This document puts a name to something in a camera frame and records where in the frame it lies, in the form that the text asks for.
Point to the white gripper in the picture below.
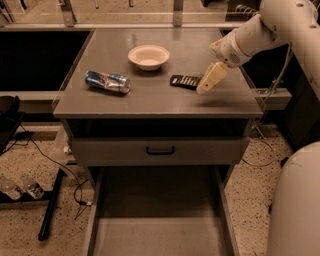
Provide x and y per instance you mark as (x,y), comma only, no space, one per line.
(227,50)

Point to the dark chocolate bar wrapper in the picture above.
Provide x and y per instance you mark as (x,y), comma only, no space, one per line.
(185,81)

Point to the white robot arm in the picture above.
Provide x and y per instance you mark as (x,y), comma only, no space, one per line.
(294,228)

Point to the grey drawer cabinet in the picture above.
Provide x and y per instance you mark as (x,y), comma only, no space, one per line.
(153,108)

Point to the open grey lower drawer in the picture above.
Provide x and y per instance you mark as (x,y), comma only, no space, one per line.
(159,211)

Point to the grey upper drawer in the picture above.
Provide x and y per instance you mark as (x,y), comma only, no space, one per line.
(90,152)

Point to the white bowl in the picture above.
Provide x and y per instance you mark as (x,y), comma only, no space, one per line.
(149,57)

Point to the blue silver drink can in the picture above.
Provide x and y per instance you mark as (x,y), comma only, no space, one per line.
(109,82)

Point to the black floor stand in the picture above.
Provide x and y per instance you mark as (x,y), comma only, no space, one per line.
(50,196)

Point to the black chair at left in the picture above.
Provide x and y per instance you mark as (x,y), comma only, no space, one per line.
(10,119)

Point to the clear water bottle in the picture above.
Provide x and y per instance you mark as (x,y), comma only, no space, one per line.
(10,188)
(32,187)

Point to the black drawer handle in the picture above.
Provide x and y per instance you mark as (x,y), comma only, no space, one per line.
(160,151)

